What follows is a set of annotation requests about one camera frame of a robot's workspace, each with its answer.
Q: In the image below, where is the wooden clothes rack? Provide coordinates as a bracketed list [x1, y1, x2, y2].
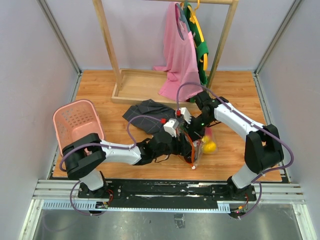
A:
[93, 0, 238, 106]

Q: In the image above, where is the dark grey checked cloth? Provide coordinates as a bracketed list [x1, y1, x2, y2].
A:
[122, 99, 176, 135]

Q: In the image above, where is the grey clothes hanger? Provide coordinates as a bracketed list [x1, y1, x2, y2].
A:
[174, 3, 191, 40]

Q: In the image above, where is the yellow clothes hanger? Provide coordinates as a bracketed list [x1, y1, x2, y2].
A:
[178, 0, 209, 71]

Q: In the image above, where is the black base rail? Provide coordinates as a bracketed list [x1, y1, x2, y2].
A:
[77, 179, 257, 210]

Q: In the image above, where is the green t-shirt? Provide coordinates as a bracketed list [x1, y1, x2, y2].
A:
[183, 2, 210, 104]

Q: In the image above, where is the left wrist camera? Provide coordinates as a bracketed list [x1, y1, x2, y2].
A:
[163, 118, 185, 138]

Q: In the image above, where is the red fake apple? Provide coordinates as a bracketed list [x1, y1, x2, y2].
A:
[204, 127, 213, 138]

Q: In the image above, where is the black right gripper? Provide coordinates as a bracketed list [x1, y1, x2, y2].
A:
[183, 113, 214, 143]

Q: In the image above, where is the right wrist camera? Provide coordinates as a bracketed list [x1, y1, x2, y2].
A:
[175, 107, 192, 125]

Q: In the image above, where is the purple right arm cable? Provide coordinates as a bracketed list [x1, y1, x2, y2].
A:
[176, 82, 295, 216]

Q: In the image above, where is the clear zip top bag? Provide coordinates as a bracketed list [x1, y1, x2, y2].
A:
[177, 127, 218, 170]

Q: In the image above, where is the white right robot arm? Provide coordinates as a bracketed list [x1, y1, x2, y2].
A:
[185, 91, 284, 200]

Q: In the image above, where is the yellow fake lemon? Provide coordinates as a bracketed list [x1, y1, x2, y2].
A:
[202, 141, 217, 154]

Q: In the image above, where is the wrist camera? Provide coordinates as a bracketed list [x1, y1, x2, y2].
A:
[163, 118, 185, 138]
[175, 107, 192, 125]

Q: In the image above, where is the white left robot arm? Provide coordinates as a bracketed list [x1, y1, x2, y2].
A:
[62, 131, 195, 198]

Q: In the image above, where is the pink t-shirt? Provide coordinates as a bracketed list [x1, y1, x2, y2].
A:
[152, 2, 203, 102]

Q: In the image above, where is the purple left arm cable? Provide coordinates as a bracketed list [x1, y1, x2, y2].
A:
[58, 115, 163, 217]

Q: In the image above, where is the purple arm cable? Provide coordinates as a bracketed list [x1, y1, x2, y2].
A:
[58, 115, 163, 217]
[176, 82, 295, 216]

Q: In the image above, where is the pink plastic basket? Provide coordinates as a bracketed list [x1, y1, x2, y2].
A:
[52, 99, 106, 154]

